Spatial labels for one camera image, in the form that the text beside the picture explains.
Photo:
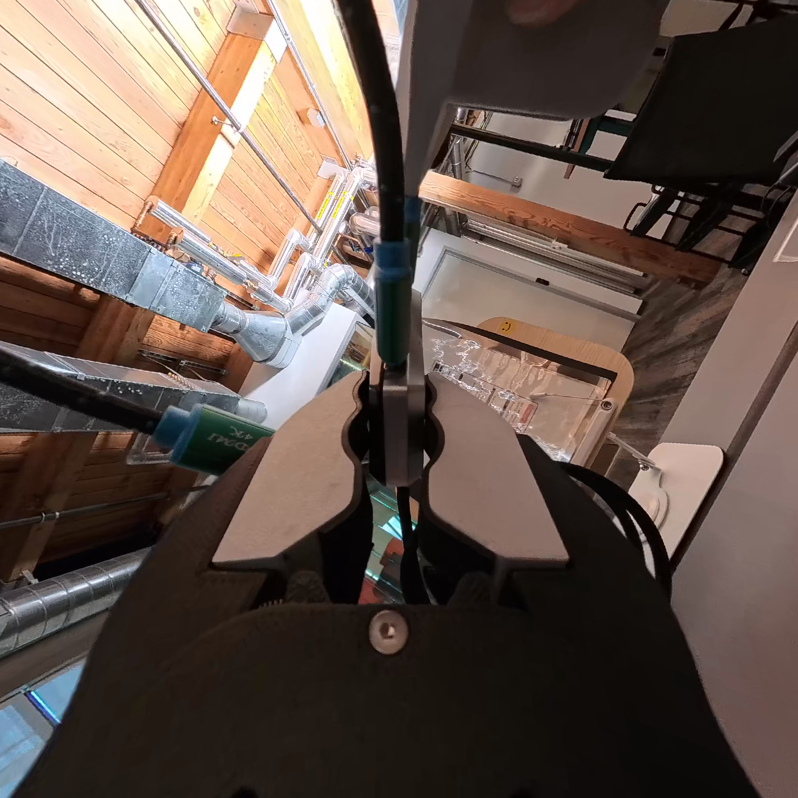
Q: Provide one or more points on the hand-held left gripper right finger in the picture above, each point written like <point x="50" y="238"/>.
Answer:
<point x="492" y="492"/>

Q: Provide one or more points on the large paned window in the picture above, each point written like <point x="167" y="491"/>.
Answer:
<point x="18" y="735"/>

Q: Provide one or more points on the silver elbow duct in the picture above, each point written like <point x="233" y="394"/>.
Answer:
<point x="262" y="330"/>

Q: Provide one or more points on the rectangular metal air duct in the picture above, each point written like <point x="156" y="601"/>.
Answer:
<point x="93" y="249"/>

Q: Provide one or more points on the thin metal ceiling pipe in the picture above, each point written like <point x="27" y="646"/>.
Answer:
<point x="249" y="140"/>

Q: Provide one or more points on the upright silver pipes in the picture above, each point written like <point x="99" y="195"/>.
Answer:
<point x="340" y="206"/>

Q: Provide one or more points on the silver insulated pipe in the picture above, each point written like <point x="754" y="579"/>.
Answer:
<point x="206" y="249"/>

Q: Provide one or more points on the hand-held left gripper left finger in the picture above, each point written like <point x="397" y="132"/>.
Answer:
<point x="293" y="474"/>

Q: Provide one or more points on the black fabric panel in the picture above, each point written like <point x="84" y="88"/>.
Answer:
<point x="717" y="106"/>

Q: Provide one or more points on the round spiral metal duct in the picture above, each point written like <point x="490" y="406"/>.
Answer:
<point x="62" y="598"/>

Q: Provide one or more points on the black metal chair frame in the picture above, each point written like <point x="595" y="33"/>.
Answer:
<point x="698" y="212"/>

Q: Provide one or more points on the white rounded board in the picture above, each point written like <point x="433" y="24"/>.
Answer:
<point x="686" y="486"/>

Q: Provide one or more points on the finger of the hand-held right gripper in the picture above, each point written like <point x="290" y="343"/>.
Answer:
<point x="530" y="68"/>

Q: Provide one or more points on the narrow rectangular metal duct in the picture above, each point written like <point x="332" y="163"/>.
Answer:
<point x="156" y="380"/>

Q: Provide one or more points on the grey metal port adapter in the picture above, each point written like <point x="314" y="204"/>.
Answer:
<point x="399" y="424"/>

